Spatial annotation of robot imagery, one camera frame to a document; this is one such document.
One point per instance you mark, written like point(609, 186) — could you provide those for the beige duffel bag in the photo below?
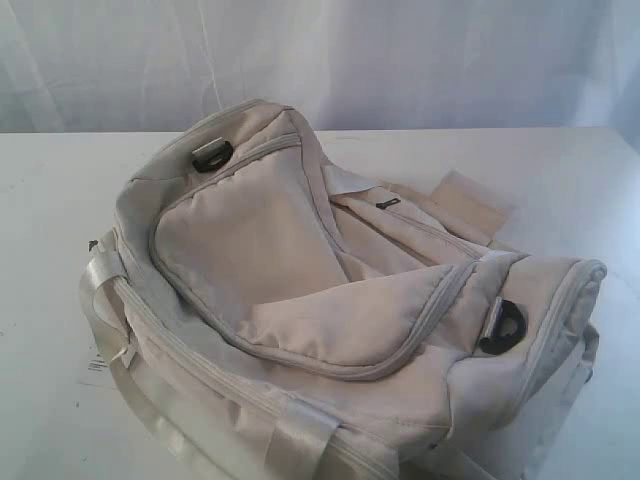
point(267, 314)

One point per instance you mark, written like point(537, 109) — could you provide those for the white paper label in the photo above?
point(94, 371)

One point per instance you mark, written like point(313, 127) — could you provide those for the white backdrop curtain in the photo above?
point(163, 65)

